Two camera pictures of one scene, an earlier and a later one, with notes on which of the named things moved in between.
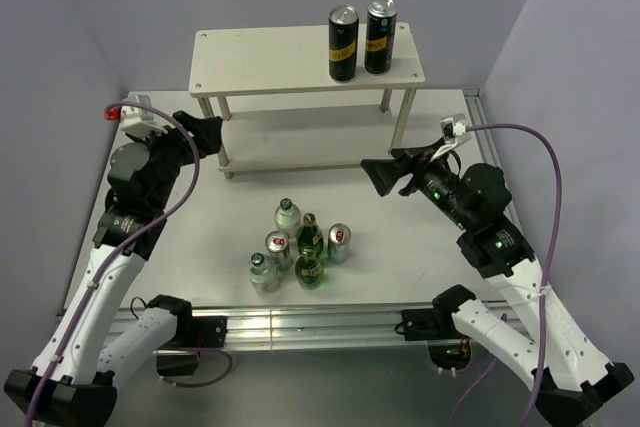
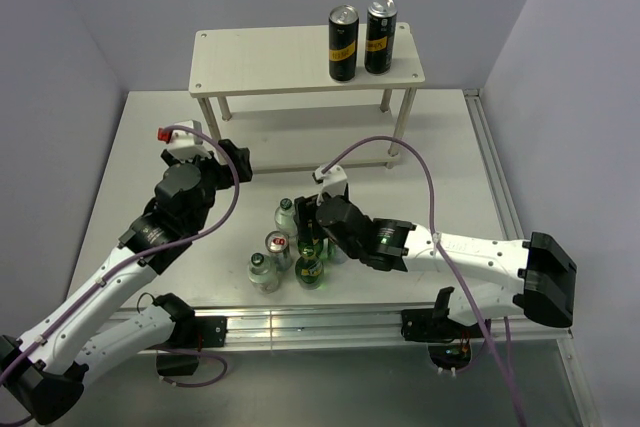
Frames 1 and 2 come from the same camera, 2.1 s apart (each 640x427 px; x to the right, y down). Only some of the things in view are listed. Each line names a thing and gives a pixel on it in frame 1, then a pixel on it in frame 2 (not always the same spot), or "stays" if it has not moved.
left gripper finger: (210, 142) to (242, 165)
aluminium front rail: (297, 328) stays
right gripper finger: (385, 173) to (305, 216)
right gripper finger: (415, 154) to (325, 220)
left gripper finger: (201, 127) to (240, 157)
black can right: (381, 24) stays
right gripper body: (435, 181) to (353, 248)
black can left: (344, 23) stays
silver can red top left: (277, 242) stays
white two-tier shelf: (269, 90) stays
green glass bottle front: (309, 270) stays
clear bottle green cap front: (263, 274) stays
